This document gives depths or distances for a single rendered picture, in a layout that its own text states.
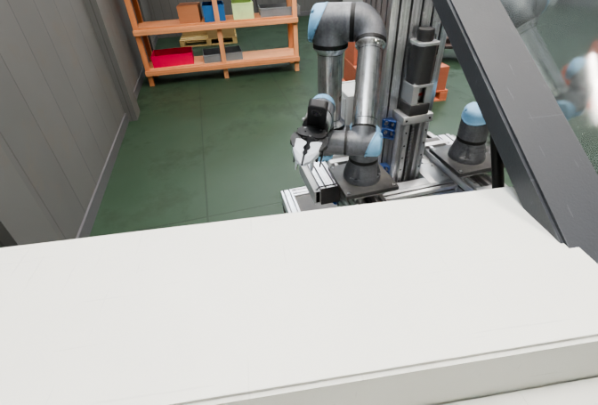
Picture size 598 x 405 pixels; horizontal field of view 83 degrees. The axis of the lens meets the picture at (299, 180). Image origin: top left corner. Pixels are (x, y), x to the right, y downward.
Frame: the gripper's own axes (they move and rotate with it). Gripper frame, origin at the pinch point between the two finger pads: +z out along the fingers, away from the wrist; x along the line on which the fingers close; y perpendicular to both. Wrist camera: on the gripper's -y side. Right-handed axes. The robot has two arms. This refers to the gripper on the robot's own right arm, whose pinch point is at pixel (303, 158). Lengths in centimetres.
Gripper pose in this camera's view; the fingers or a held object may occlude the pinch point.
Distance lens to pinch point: 73.9
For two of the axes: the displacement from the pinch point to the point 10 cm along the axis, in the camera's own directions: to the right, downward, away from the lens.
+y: -0.9, 8.0, 6.0
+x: -9.8, -1.9, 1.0
